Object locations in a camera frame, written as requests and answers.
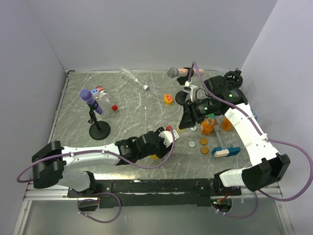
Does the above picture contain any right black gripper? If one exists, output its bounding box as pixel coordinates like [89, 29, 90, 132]
[178, 97, 220, 130]

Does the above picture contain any yellow juice bottle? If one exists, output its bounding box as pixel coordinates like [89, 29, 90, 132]
[149, 127, 185, 160]

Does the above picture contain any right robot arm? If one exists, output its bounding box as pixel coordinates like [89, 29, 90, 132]
[179, 76, 291, 195]

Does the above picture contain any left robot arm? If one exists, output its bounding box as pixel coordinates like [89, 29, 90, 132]
[32, 128, 180, 197]

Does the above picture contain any clear empty bottle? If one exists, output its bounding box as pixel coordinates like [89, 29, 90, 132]
[119, 68, 150, 91]

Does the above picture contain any clear bottle red cap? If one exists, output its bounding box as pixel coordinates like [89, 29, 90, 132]
[95, 86, 118, 114]

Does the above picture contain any center black microphone stand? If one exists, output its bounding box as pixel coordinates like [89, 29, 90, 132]
[175, 74, 191, 105]

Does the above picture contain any black microphone stand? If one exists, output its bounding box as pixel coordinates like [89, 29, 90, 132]
[175, 74, 191, 105]
[88, 104, 111, 141]
[224, 68, 243, 90]

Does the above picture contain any brown cap upper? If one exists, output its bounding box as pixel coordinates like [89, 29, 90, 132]
[200, 138, 208, 145]

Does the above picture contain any brown cap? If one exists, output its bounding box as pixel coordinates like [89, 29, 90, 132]
[201, 146, 209, 154]
[200, 138, 208, 145]

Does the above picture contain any yellow red toy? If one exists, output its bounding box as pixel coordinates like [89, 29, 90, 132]
[164, 94, 173, 105]

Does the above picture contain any grey rod tool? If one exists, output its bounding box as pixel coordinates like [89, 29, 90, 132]
[214, 125, 224, 148]

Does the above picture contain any brown cap lower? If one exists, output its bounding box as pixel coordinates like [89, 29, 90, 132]
[201, 146, 209, 154]

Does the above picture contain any blue white block toy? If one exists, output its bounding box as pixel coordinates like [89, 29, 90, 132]
[211, 147, 241, 158]

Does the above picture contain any silver head pink microphone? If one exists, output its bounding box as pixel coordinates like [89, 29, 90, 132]
[167, 67, 199, 78]

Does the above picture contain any left black microphone stand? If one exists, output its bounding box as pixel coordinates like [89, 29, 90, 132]
[88, 104, 111, 141]

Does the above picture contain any right black microphone stand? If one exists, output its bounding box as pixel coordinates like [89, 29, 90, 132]
[224, 68, 243, 90]

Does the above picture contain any purple microphone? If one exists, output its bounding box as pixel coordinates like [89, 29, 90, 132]
[79, 89, 103, 115]

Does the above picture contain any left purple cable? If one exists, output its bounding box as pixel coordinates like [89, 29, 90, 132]
[16, 129, 176, 183]

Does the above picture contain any purple cable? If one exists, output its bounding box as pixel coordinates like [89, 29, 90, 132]
[187, 61, 313, 202]
[16, 129, 176, 183]

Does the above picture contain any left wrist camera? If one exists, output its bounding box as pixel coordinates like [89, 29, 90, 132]
[158, 129, 180, 147]

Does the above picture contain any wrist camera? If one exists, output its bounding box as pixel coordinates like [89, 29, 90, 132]
[158, 129, 180, 147]
[184, 81, 198, 102]

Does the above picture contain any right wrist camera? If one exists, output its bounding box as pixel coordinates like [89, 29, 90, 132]
[184, 81, 198, 102]

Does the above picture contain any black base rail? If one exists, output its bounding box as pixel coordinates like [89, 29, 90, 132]
[67, 178, 242, 209]

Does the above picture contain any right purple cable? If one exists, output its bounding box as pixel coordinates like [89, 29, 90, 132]
[187, 61, 313, 202]

